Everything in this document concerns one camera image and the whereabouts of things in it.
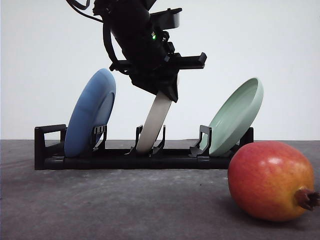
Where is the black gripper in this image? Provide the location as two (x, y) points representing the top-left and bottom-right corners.
(109, 32), (207, 103)

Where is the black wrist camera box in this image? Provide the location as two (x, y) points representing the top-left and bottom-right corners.
(150, 8), (182, 30)

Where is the green plate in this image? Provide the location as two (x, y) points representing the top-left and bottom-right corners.
(209, 78), (264, 157)

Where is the blue plate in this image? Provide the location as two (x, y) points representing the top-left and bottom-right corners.
(64, 68), (117, 158)

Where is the black cable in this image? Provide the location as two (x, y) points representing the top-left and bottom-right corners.
(66, 0), (134, 65)

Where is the white plate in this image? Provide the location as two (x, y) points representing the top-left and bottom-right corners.
(136, 92), (172, 153)

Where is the black plate rack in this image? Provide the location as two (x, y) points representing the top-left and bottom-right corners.
(34, 124), (254, 171)

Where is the red pomegranate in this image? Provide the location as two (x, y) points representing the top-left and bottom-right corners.
(227, 141), (320, 221)

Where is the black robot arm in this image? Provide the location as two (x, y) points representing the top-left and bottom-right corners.
(92, 0), (207, 103)

